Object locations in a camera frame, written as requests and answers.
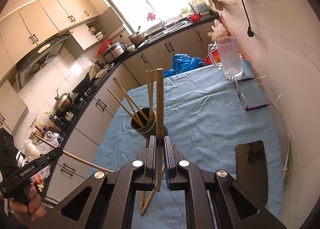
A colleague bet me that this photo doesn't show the black smartphone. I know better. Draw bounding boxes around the black smartphone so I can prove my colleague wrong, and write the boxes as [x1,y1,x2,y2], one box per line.
[235,140,268,206]

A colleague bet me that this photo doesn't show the upper wall cabinets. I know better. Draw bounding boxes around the upper wall cabinets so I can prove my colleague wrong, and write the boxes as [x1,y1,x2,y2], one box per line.
[0,0,101,75]

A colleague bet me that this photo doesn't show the black frame eyeglasses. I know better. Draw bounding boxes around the black frame eyeglasses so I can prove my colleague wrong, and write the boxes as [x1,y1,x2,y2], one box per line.
[234,75,282,111]

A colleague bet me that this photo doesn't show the left hand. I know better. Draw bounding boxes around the left hand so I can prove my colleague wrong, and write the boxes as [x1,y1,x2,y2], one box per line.
[10,184,47,228]

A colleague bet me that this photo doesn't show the wooden chopstick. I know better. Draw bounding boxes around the wooden chopstick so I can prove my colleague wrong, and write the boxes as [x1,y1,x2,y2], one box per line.
[140,141,165,215]
[107,88,143,128]
[34,134,113,173]
[140,191,145,210]
[113,78,150,122]
[156,68,164,192]
[146,70,153,120]

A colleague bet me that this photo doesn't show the blue towel table cloth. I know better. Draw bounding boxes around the blue towel table cloth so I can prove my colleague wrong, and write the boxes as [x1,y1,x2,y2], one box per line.
[93,66,284,228]

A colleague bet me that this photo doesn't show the black utensil holder cup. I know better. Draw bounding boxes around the black utensil holder cup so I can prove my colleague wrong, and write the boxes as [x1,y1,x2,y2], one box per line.
[130,111,156,141]

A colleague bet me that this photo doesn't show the dark red cooking pot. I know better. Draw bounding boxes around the dark red cooking pot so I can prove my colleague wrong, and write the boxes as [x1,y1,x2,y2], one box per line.
[129,31,145,48]

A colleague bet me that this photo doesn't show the kitchen base cabinets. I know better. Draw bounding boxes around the kitchen base cabinets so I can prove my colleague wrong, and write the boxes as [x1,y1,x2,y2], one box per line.
[42,18,221,204]

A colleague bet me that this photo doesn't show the clear glass beer mug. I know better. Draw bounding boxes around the clear glass beer mug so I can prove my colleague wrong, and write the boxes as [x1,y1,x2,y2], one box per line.
[208,36,242,80]

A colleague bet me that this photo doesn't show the black wok pan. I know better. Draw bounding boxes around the black wok pan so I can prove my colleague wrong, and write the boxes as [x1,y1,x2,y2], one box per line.
[72,65,98,94]

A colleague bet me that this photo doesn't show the silver rice cooker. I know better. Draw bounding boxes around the silver rice cooker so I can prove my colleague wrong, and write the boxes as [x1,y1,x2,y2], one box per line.
[103,42,127,63]

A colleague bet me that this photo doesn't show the steel sink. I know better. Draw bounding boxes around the steel sink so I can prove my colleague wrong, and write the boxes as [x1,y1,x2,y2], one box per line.
[145,20,188,36]

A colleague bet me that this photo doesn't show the range hood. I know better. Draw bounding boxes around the range hood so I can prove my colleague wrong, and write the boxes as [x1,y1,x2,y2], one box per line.
[15,32,71,89]

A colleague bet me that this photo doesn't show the blue plastic bag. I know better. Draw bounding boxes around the blue plastic bag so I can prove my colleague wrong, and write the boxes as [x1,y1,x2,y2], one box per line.
[163,54,207,78]

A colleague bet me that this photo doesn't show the red small basket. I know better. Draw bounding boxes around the red small basket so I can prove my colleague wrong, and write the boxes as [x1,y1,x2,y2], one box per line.
[188,13,201,24]

